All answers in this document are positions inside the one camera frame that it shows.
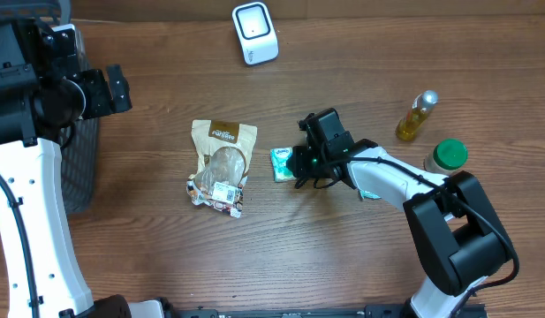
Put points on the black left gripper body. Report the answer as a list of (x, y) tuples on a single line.
[(98, 100)]

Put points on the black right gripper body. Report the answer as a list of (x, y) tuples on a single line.
[(299, 160)]

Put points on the green Kleenex tissue pack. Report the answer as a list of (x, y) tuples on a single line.
[(279, 158)]

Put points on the teal snack packet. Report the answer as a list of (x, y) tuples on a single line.
[(365, 195)]

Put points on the brown cookie pouch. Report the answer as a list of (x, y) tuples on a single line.
[(224, 152)]

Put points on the small printed snack bag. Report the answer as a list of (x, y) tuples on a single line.
[(227, 199)]

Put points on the yellow bottle silver cap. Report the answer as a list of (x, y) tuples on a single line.
[(408, 126)]

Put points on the green white tissue cup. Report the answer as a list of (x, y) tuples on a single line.
[(446, 157)]

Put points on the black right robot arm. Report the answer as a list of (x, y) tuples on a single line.
[(459, 238)]

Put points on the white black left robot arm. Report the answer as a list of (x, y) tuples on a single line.
[(43, 272)]

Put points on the white barcode scanner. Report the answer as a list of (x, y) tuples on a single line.
[(256, 33)]

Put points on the grey plastic mesh basket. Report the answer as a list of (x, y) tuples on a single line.
[(78, 142)]

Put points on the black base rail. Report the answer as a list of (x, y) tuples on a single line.
[(370, 311)]

